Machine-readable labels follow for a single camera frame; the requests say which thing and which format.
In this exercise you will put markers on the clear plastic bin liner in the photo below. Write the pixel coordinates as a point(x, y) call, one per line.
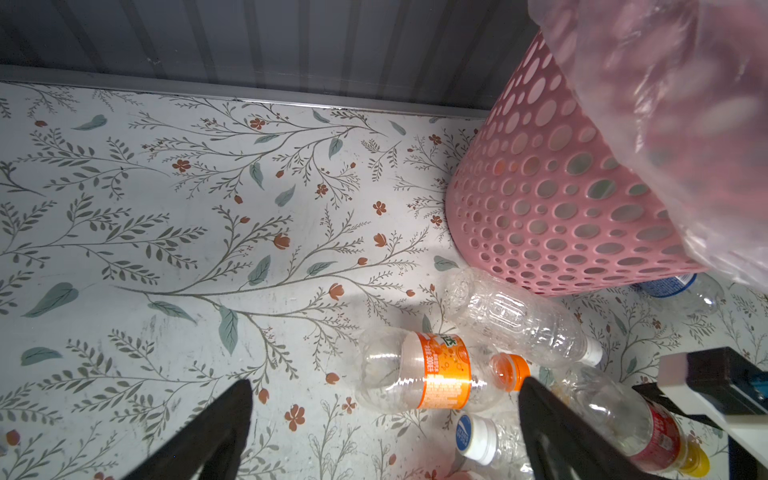
point(678, 90)

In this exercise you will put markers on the pink perforated plastic bin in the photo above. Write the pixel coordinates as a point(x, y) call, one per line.
point(540, 201)

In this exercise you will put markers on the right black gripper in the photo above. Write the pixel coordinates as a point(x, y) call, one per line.
point(741, 463)

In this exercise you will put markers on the clear ribbed bottle white cap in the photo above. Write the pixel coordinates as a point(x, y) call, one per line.
point(514, 319)

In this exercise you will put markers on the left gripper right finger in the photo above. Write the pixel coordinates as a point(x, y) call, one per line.
point(560, 445)

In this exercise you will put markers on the clear crushed bottle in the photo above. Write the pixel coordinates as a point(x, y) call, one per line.
point(496, 442)

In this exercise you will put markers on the red label clear bottle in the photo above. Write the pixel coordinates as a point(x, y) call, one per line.
point(644, 431)

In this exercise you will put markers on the blue label clear bottle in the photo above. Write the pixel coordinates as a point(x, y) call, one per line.
point(688, 294)

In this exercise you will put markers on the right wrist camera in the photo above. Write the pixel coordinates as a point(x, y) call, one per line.
point(713, 382)

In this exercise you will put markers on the orange label clear bottle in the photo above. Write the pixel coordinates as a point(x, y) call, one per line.
point(403, 370)

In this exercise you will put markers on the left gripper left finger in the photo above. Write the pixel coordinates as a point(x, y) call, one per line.
point(210, 446)

